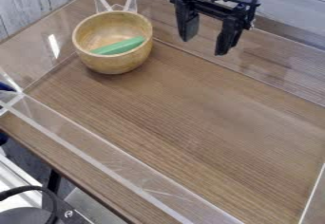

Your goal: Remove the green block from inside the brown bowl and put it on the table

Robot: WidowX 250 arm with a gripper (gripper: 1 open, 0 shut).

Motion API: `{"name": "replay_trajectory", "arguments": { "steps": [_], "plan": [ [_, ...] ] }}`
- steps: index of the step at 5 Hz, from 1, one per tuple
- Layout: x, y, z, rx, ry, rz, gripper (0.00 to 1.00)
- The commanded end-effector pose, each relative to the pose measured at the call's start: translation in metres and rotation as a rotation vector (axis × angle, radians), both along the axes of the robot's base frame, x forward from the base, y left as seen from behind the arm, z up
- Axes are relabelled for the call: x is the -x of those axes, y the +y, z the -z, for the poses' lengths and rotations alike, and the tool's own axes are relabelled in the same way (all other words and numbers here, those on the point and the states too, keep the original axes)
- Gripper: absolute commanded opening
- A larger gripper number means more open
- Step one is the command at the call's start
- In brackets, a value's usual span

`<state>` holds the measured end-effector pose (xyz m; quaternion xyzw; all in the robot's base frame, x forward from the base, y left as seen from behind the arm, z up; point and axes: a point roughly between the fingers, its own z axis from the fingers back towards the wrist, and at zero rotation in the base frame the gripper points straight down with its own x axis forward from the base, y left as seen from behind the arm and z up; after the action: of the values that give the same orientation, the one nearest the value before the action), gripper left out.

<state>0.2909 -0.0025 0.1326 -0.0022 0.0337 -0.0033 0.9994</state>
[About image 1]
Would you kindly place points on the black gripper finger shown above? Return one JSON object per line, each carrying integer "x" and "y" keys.
{"x": 188, "y": 19}
{"x": 228, "y": 36}

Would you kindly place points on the green rectangular block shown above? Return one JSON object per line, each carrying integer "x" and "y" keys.
{"x": 119, "y": 47}

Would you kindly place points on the brown wooden bowl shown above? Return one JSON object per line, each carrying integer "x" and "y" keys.
{"x": 106, "y": 28}

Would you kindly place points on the blue object at left edge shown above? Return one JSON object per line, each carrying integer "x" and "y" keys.
{"x": 6, "y": 87}

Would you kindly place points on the black table leg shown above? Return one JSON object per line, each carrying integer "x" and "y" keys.
{"x": 54, "y": 181}

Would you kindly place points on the clear acrylic tray wall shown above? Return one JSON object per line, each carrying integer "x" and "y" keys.
{"x": 196, "y": 140}

